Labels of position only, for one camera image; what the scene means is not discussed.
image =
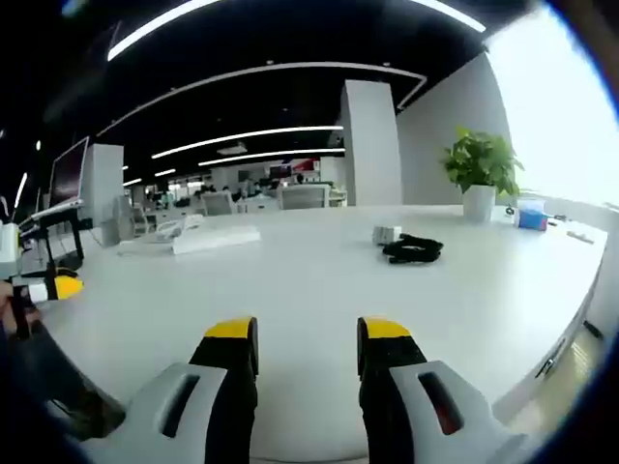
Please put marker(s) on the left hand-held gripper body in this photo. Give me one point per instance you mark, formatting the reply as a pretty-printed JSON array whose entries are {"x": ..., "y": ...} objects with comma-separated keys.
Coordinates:
[{"x": 8, "y": 251}]

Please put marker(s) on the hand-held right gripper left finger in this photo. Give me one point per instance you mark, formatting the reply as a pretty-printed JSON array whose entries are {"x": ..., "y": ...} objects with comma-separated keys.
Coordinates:
[{"x": 227, "y": 348}]

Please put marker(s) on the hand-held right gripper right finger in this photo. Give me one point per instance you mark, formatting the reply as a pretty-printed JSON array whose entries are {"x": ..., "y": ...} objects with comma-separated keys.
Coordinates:
[{"x": 387, "y": 348}]

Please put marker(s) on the white charger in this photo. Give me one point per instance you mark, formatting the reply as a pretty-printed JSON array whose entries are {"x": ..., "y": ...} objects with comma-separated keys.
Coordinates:
[{"x": 384, "y": 235}]

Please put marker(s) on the white desk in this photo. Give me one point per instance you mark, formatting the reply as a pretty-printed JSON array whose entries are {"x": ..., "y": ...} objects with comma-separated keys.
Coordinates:
[{"x": 309, "y": 290}]

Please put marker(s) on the person's left hand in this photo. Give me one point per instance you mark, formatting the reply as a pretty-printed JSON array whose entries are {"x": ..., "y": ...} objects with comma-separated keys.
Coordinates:
[{"x": 5, "y": 309}]

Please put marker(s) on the black laptop stand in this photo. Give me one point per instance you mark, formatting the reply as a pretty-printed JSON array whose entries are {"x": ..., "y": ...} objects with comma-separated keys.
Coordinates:
[{"x": 77, "y": 237}]

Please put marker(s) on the dark cloth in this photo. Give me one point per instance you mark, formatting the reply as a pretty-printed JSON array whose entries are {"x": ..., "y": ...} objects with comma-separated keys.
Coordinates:
[{"x": 63, "y": 382}]

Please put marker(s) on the open silver laptop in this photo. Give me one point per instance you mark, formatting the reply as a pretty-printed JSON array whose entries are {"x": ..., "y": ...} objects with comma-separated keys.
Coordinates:
[{"x": 67, "y": 174}]

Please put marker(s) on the narrow white pillar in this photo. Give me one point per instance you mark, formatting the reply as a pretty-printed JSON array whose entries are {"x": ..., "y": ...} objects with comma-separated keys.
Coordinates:
[{"x": 106, "y": 183}]

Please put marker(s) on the small white box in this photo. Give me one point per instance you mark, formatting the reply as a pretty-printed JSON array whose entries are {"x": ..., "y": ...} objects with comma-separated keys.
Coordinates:
[{"x": 509, "y": 216}]

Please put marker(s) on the blue tissue box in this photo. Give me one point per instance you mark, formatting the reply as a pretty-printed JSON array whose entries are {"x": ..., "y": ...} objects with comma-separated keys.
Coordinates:
[{"x": 531, "y": 217}]

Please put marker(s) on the wide white pillar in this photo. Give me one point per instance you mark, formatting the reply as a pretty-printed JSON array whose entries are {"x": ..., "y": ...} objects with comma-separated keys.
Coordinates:
[{"x": 372, "y": 145}]

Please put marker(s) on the potted green plant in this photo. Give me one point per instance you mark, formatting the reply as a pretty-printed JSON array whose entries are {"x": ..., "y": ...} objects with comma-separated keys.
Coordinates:
[{"x": 479, "y": 164}]

